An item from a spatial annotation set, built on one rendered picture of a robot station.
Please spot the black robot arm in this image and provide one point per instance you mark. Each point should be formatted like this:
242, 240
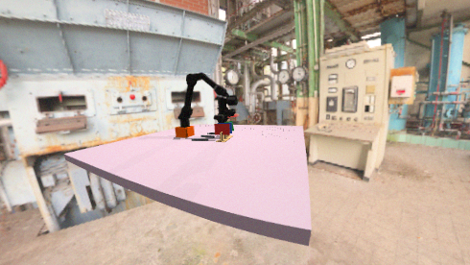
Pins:
191, 80

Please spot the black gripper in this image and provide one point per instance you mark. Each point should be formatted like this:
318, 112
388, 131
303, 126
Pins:
220, 117

